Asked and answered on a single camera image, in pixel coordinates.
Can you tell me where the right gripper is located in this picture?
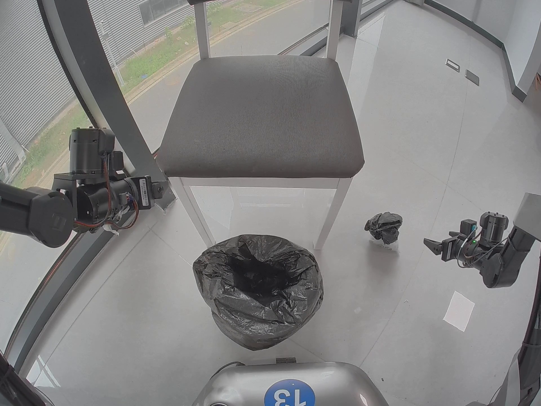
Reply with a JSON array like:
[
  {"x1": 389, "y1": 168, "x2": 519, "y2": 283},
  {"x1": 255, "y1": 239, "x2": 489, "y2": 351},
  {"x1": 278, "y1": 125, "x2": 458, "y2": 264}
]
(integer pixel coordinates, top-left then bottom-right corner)
[{"x1": 424, "y1": 234, "x2": 470, "y2": 264}]

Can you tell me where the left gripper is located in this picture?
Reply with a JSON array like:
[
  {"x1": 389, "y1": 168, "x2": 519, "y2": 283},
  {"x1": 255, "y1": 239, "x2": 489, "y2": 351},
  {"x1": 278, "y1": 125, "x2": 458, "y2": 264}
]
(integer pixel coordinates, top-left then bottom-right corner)
[{"x1": 122, "y1": 175, "x2": 167, "y2": 211}]

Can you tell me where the black plastic bag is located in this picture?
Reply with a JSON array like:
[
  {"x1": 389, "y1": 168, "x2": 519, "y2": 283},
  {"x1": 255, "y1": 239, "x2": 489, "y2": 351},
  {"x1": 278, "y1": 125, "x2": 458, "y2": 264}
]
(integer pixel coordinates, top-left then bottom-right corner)
[{"x1": 192, "y1": 234, "x2": 325, "y2": 351}]

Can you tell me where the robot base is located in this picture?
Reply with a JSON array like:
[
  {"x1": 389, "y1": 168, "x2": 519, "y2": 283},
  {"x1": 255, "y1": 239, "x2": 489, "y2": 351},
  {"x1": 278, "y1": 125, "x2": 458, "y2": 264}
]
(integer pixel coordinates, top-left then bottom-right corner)
[{"x1": 192, "y1": 357, "x2": 389, "y2": 406}]

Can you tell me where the crumpled black plastic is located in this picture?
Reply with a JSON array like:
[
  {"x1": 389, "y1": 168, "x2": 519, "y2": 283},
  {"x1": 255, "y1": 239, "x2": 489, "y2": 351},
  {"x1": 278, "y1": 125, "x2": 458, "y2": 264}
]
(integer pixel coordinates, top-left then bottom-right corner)
[{"x1": 364, "y1": 212, "x2": 403, "y2": 245}]

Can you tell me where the grey seat white frame chair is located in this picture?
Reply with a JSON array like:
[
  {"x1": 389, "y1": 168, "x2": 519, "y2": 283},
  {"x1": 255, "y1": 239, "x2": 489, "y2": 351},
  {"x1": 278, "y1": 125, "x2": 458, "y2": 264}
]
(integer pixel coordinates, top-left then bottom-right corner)
[{"x1": 156, "y1": 0, "x2": 366, "y2": 248}]

